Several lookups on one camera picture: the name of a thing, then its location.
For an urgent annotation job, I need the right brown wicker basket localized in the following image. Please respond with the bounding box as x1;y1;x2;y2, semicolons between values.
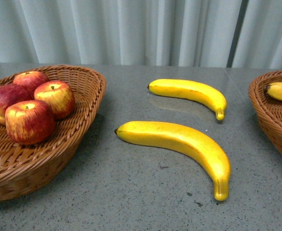
248;70;282;155

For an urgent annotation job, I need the red apple rear of basket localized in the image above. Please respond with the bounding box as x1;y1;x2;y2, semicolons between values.
13;71;50;95

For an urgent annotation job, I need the front yellow banana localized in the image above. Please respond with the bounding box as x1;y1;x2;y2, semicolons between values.
115;121;231;201

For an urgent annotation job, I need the small red yellow apple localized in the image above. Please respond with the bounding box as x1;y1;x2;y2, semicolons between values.
34;80;76;120

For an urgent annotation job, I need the yellow banana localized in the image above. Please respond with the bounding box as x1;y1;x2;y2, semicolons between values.
147;78;227;121
115;121;231;201

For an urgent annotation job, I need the left brown wicker basket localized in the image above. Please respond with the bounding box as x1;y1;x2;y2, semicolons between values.
0;64;106;201

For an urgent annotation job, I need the dark red apple in basket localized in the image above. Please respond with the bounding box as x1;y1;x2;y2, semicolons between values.
0;84;33;125

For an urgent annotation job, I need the large red yellow apple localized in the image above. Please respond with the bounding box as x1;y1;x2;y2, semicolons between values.
5;100;56;145

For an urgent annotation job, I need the white pleated curtain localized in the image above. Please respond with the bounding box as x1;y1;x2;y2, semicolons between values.
0;0;282;69

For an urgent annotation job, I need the rear yellow banana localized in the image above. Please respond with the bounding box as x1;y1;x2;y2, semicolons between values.
147;78;227;121

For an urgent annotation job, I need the brown wicker basket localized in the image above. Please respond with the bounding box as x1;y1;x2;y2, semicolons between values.
0;64;106;201
248;70;282;155

